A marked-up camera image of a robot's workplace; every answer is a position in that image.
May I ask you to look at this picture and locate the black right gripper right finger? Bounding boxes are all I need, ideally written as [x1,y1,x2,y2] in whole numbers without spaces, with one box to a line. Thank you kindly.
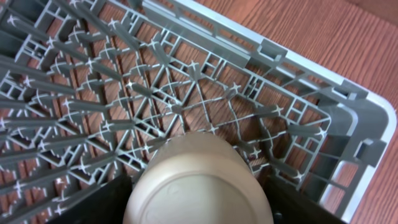
[264,177,344,224]

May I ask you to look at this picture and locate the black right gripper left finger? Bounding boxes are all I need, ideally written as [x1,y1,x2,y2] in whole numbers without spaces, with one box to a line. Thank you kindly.
[49,175,136,224]

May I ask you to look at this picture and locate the white plastic cup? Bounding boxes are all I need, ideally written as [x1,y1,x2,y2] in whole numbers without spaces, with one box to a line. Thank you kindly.
[123,132,274,224]

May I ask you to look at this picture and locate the grey plastic dish rack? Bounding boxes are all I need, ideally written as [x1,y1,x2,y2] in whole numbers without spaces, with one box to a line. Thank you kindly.
[1,0,397,223]

